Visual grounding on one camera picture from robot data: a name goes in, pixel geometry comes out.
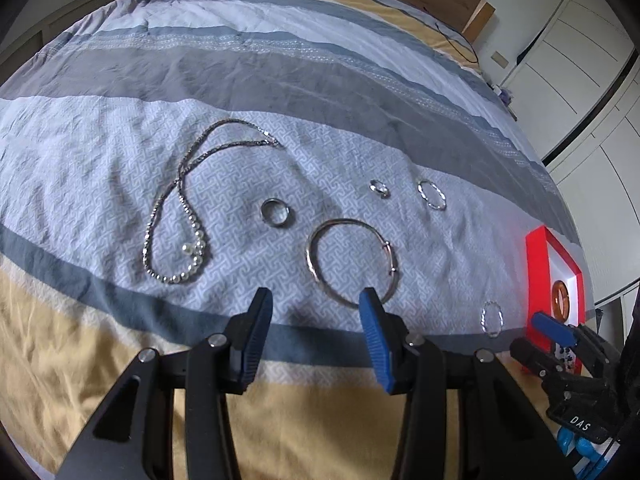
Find silver band ring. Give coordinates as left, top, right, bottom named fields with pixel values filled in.
left=259, top=197, right=296, bottom=229

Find amber orange bangle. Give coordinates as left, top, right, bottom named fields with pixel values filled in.
left=551, top=280, right=570, bottom=323

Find striped bed duvet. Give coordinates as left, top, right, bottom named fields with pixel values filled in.
left=1, top=0, right=586, bottom=479

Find white sliding wardrobe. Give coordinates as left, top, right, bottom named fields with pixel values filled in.
left=506, top=0, right=639, bottom=304

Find black cable on bed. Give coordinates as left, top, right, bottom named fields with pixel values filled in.
left=418, top=6, right=482, bottom=68

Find red jewelry tray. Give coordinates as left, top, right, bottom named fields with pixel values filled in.
left=524, top=224, right=586, bottom=376

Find silver hoop near tray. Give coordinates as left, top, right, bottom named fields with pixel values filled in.
left=480, top=300, right=504, bottom=338

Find twisted silver hoop ring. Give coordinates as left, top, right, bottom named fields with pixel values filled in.
left=416, top=178, right=448, bottom=212

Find large silver bangle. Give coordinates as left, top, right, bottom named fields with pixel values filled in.
left=305, top=218, right=400, bottom=310

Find pearl and silver necklace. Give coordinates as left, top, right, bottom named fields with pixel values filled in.
left=142, top=117, right=286, bottom=286

